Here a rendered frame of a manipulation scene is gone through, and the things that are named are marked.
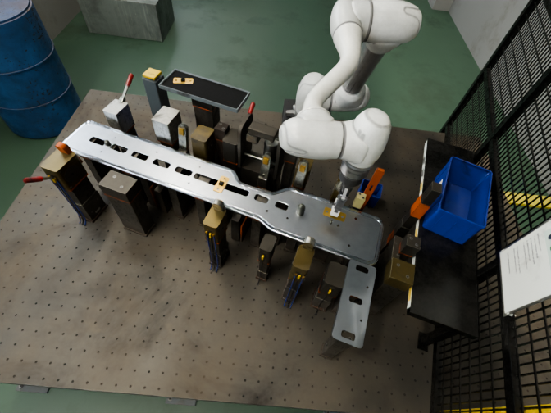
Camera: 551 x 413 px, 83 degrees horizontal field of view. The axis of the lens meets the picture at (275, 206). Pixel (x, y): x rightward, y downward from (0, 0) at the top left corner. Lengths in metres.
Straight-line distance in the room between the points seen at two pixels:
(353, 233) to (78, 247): 1.19
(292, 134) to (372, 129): 0.20
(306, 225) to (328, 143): 0.46
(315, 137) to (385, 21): 0.60
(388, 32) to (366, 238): 0.74
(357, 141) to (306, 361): 0.87
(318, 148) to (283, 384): 0.88
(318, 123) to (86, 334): 1.15
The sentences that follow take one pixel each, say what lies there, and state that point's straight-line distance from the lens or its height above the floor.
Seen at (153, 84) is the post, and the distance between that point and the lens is 1.59.
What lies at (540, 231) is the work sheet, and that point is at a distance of 1.16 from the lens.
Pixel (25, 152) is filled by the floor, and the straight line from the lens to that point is 3.26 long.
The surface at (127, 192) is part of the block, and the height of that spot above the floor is 1.03.
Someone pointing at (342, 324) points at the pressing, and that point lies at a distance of 1.09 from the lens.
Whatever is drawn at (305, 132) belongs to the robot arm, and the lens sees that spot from 0.83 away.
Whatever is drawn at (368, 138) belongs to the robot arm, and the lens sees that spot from 0.85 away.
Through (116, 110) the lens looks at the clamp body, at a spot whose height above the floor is 1.06.
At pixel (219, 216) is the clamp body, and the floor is 1.04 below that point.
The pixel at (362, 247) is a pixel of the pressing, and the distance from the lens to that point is 1.22.
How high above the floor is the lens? 2.01
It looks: 55 degrees down
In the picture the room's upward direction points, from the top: 10 degrees clockwise
